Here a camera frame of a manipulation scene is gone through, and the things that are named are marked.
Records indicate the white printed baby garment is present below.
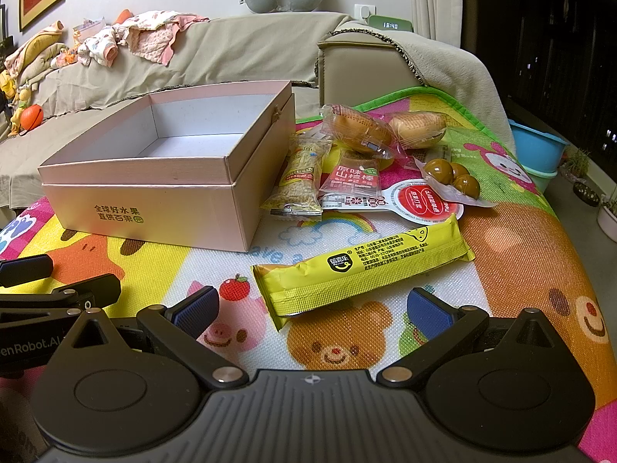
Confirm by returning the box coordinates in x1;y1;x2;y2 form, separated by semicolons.
77;24;121;68

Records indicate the yellow plush toy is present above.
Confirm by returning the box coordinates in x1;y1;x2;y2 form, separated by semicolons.
0;70;20;107

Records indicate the teal plastic basin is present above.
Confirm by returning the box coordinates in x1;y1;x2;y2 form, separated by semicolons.
525;166;560;194

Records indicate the dark plant pot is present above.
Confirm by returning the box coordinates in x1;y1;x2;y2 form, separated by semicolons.
573;183;601;209

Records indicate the clear grain bar packet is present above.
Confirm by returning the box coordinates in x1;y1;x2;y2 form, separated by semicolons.
260;132;333;218

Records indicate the green digital clock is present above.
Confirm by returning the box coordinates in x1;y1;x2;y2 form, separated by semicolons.
367;14;414;34

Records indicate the yellow baby garment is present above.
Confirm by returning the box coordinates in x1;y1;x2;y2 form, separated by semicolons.
5;22;66;78

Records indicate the bread bun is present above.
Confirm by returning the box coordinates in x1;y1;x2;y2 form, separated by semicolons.
320;103;398;160
388;111;449;150

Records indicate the beige armrest throw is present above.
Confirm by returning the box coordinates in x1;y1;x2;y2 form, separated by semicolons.
315;19;512;143

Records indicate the yellow snack bar packet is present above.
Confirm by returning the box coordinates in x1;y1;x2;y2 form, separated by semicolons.
251;215;475;333

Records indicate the blue plastic basin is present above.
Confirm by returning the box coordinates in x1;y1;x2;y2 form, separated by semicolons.
508;120;570;174

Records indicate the red hawthorn snack packet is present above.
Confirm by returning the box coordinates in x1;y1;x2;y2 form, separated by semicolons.
318;149;386;194

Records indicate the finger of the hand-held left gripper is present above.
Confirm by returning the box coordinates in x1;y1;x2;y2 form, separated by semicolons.
0;273;121;322
0;254;54;288

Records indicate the green potted plant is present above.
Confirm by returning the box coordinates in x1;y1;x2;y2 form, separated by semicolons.
561;147;592;181

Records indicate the orange toy ball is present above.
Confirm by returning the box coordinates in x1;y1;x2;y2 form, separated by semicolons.
20;105;45;131

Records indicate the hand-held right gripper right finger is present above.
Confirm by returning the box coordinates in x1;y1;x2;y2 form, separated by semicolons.
376;287;556;389

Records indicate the colourful cartoon play mat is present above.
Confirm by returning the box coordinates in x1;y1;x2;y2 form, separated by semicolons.
0;86;617;463

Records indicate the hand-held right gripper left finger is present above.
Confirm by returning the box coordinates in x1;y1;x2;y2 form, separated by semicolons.
67;286;246;389

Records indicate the braised egg packet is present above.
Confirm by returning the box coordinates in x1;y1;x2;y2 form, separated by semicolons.
320;157;499;227

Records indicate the pink baby garment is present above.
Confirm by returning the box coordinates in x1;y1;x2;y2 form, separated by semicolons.
128;11;210;67

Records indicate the white plant pot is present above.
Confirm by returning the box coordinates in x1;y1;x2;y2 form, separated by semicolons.
597;193;617;244

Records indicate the pink cardboard box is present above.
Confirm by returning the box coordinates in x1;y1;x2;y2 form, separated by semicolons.
37;79;296;252

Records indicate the beige sofa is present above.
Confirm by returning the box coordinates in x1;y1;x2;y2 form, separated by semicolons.
0;10;512;213

